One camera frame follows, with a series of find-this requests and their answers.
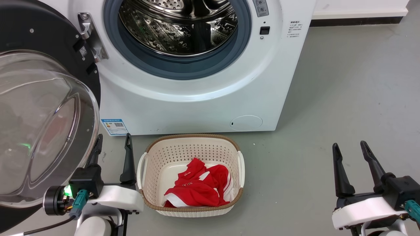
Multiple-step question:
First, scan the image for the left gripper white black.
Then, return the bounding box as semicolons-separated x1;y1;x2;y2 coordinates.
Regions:
44;133;144;236

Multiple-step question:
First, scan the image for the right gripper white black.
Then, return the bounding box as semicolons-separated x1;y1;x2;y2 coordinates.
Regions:
331;141;407;230

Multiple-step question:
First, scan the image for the round black glass washer door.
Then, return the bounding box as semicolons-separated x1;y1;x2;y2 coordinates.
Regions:
0;0;101;235

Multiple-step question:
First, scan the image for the white washing machine body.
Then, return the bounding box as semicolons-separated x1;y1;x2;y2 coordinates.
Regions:
39;0;318;135

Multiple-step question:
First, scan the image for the metal door hinge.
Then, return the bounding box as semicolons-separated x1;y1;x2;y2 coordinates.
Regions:
78;12;109;63

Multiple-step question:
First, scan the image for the blue energy label sticker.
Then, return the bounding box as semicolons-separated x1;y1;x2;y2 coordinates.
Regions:
100;119;129;136

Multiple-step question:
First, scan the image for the beige plastic laundry basket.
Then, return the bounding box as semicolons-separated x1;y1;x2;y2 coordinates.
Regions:
137;133;245;217

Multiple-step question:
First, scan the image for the red white garment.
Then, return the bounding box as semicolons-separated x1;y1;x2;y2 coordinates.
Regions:
163;158;235;208

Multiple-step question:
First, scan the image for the round white filter cover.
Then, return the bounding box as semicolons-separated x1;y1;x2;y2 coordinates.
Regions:
230;115;263;132

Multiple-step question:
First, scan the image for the steel washer drum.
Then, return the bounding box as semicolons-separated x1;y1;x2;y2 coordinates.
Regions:
118;0;238;57

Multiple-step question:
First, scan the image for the small printed text label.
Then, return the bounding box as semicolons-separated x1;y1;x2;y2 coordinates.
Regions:
287;20;301;38

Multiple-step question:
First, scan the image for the white skirting ledge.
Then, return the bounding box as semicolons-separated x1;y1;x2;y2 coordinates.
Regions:
312;8;409;19

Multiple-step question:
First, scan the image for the grey rectangular sticker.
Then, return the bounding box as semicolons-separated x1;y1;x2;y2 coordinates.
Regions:
253;0;269;17

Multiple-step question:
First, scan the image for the teal plug cable of left gripper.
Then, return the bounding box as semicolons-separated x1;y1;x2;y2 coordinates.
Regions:
23;189;90;236

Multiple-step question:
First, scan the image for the teal plug cable of gripper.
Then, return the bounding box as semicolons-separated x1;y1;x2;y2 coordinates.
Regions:
404;200;420;226
23;189;90;236

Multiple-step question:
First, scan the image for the teal plug cable of right gripper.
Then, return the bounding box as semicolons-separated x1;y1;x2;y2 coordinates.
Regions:
404;200;420;226

